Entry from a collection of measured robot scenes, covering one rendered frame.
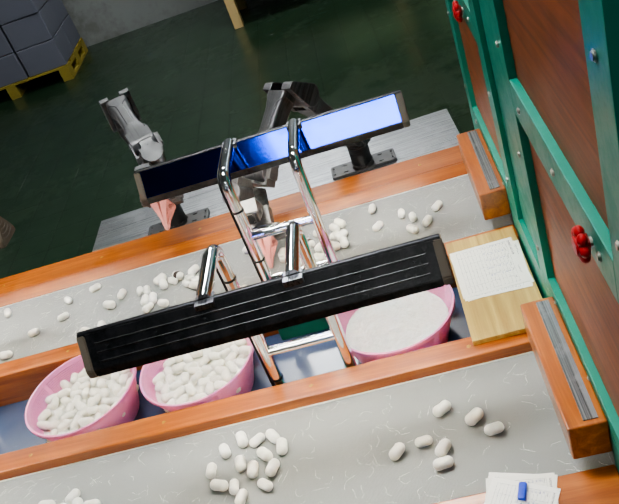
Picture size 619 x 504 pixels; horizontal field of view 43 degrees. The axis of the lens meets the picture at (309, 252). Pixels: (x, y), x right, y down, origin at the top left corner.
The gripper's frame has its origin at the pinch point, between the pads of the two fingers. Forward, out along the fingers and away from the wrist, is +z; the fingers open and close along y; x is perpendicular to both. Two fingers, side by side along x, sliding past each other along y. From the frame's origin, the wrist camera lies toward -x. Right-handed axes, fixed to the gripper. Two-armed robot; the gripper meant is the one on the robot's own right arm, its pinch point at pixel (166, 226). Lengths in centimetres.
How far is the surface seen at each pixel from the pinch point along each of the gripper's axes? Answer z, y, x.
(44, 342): 22.5, -36.5, -3.9
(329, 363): 48, 37, -17
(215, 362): 41.8, 13.3, -21.0
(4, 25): -323, -218, 312
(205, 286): 38, 29, -67
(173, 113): -176, -78, 262
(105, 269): 2.9, -23.8, 10.7
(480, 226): 24, 77, -5
